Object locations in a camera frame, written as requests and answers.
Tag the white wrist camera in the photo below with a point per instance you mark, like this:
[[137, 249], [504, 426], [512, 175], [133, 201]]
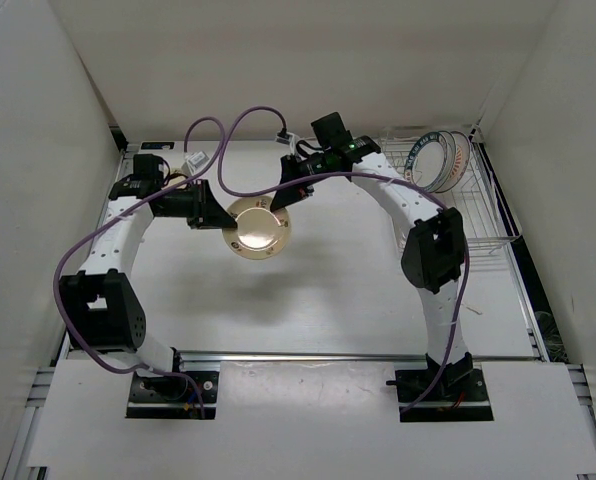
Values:
[[288, 139], [193, 163]]

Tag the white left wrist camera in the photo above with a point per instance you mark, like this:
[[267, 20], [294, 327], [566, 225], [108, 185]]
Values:
[[193, 163]]

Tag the white plate orange pattern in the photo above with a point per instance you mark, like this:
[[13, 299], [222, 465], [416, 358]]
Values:
[[461, 160]]

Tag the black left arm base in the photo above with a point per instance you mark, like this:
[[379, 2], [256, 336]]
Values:
[[157, 397]]

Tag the white front cover board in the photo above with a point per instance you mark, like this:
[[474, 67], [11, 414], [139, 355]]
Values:
[[326, 421]]

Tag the cream plate with calligraphy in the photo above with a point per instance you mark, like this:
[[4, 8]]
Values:
[[260, 232]]

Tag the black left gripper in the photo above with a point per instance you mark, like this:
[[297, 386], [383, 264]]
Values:
[[206, 210]]

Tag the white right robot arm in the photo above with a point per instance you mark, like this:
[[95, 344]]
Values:
[[434, 256]]

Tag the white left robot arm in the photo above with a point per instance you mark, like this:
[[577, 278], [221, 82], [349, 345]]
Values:
[[103, 314]]

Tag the white plate green rim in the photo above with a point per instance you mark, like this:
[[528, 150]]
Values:
[[427, 163]]

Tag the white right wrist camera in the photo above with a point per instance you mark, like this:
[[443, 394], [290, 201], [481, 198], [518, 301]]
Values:
[[288, 139]]

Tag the wire dish rack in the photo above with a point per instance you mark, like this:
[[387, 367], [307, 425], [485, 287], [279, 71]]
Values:
[[489, 222]]

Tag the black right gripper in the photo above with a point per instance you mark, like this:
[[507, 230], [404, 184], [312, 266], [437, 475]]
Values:
[[286, 196]]

